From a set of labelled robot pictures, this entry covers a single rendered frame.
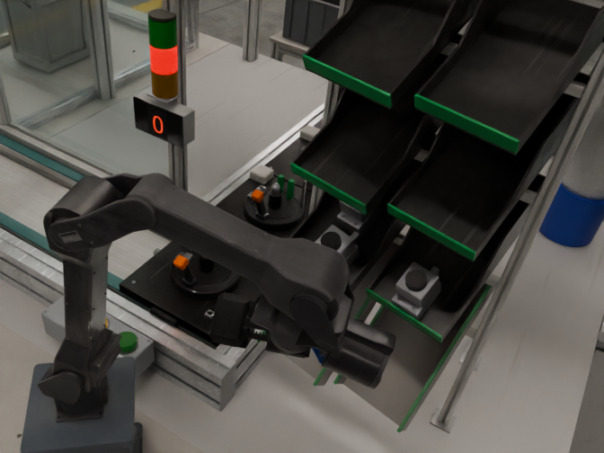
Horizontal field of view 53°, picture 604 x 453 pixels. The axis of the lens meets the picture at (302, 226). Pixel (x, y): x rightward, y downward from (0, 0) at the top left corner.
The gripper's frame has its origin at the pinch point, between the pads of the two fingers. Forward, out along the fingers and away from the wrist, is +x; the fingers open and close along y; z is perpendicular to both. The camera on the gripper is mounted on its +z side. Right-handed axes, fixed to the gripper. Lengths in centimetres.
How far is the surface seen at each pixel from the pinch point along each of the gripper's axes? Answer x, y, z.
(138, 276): 41, 28, 8
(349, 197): -4.5, -4.5, 18.8
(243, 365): 35.3, 4.4, -4.5
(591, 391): 65, -80, 6
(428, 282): 1.3, -18.2, 10.9
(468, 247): -7.6, -20.2, 14.6
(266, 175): 60, 8, 41
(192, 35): 122, 47, 108
